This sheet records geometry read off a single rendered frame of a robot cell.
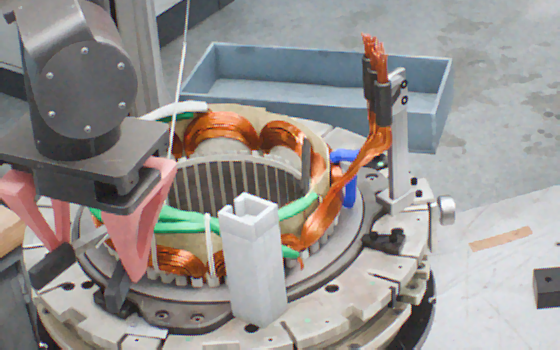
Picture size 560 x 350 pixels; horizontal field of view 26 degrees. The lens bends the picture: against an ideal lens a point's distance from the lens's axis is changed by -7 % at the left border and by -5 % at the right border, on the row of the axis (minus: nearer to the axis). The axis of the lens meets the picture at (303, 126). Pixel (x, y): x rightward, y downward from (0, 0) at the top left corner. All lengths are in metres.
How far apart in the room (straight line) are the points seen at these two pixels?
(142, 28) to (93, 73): 0.74
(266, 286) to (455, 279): 0.59
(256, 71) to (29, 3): 0.65
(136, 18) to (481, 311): 0.49
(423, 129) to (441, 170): 1.87
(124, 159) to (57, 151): 0.04
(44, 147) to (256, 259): 0.17
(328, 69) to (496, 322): 0.33
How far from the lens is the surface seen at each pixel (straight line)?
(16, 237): 1.08
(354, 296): 0.89
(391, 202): 0.96
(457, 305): 1.38
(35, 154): 0.77
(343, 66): 1.27
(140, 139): 0.76
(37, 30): 0.65
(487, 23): 3.71
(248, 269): 0.84
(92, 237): 0.84
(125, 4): 1.38
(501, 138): 3.15
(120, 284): 0.79
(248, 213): 0.85
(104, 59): 0.65
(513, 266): 1.43
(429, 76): 1.26
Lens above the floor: 1.65
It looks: 31 degrees down
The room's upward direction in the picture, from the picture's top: 5 degrees counter-clockwise
